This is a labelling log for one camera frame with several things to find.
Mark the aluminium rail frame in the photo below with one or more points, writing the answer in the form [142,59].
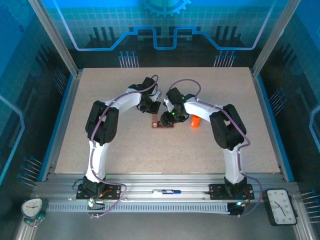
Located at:
[150,183]

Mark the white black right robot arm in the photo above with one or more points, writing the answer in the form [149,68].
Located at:
[235,165]

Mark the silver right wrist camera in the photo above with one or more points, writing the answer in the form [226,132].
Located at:
[168,105]

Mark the green round alarm clock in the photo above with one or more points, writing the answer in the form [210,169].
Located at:
[32,207]

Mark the orange pill bottle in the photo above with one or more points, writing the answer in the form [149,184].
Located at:
[195,124]

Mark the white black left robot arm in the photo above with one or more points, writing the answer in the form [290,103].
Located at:
[97,160]

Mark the brown weekly pill organizer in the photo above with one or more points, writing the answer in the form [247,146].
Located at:
[156,120]

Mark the black rectangular clock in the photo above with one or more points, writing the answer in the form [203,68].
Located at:
[280,207]

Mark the blue marker pen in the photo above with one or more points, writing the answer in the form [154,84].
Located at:
[167,192]

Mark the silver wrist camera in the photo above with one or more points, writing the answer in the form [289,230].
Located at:
[168,105]
[157,94]

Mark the blue aluminium table side rail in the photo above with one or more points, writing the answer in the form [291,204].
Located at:
[261,95]
[71,95]

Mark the aluminium enclosure post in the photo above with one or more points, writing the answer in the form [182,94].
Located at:
[274,37]
[55,37]

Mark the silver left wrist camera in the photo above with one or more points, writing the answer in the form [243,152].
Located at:
[157,94]

